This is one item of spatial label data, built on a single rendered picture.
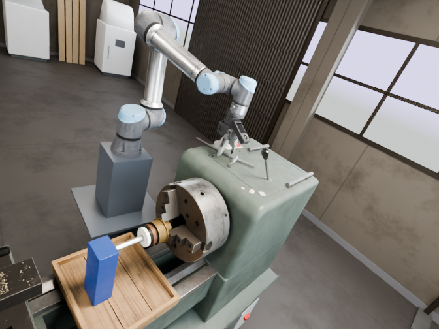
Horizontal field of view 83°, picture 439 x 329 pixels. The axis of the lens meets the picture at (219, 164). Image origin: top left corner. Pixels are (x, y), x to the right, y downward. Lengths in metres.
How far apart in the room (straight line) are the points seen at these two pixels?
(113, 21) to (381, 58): 5.62
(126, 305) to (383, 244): 2.85
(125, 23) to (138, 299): 6.57
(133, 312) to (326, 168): 2.82
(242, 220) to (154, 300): 0.42
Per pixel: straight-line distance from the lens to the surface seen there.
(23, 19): 7.01
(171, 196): 0.95
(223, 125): 1.12
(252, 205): 0.95
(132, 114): 1.22
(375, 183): 3.21
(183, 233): 0.94
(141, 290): 1.04
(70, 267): 1.10
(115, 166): 1.26
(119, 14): 7.09
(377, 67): 3.21
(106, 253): 0.84
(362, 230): 3.38
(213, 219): 0.91
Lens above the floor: 1.75
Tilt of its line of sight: 27 degrees down
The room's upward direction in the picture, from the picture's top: 20 degrees clockwise
